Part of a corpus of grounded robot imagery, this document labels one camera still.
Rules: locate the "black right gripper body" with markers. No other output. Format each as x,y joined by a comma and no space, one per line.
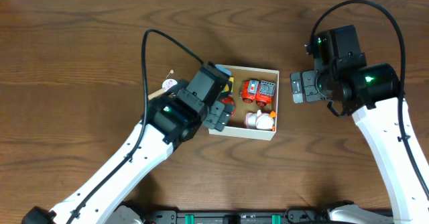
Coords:
316,85

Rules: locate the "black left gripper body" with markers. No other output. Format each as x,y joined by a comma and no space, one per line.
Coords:
216,115

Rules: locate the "red polyhedral die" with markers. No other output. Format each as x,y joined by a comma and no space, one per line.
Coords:
229,101

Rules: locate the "colourful puzzle cube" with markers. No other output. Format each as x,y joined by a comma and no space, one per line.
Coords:
228,89

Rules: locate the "white duck toy pink hat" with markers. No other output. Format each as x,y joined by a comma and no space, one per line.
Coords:
260,120

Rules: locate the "red toy truck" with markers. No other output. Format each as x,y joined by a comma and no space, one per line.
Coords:
260,92

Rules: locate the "small white rattle drum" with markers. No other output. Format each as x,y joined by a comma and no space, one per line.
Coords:
166,85

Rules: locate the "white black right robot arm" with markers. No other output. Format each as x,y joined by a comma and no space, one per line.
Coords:
369,94

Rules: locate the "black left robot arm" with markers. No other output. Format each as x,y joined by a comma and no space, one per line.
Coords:
172,117

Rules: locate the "white cardboard box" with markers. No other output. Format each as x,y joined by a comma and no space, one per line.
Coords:
236,125

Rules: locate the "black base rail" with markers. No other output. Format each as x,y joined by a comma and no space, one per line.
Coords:
286,217

